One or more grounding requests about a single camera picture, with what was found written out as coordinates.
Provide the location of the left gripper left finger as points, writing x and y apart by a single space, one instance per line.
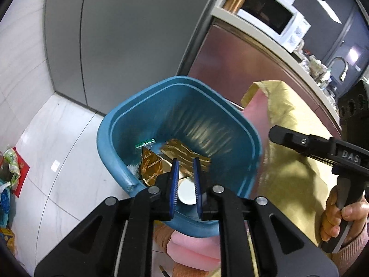
116 238

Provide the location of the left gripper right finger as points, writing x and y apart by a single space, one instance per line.
256 238

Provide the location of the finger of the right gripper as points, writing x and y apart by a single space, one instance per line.
312 146

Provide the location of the paper cup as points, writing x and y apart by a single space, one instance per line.
186 191

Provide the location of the green candy wrapper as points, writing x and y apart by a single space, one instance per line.
147 143

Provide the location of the gold foil wrapper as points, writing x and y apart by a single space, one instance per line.
150 166
174 148

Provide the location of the pink sleeve right forearm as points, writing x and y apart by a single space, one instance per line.
345 258

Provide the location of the kitchen sink faucet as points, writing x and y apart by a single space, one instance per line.
338 68

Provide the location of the dark kitchen window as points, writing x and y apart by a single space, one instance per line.
338 28

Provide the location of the blue trash bin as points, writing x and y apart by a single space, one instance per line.
186 119

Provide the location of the white kitchen counter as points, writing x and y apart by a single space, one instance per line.
274 51

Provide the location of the person right hand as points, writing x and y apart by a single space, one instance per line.
357 213

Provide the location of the yellow patterned tablecloth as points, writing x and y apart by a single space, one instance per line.
298 186

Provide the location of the white microwave oven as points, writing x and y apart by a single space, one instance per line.
277 19

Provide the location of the red floor bag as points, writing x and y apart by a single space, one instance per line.
14 170

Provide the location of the maroon base cabinets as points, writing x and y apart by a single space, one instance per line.
230 66

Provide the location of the grey double door refrigerator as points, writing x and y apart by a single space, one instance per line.
101 52

